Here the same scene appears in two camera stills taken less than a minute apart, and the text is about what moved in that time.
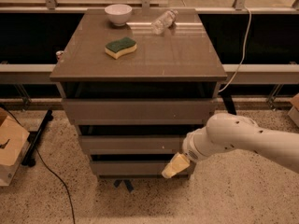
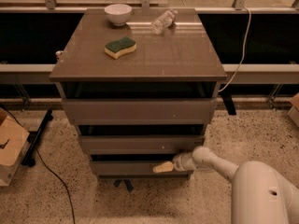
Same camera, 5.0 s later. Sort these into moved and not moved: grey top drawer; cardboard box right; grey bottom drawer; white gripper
Moved: white gripper
Not moved: grey top drawer; cardboard box right; grey bottom drawer
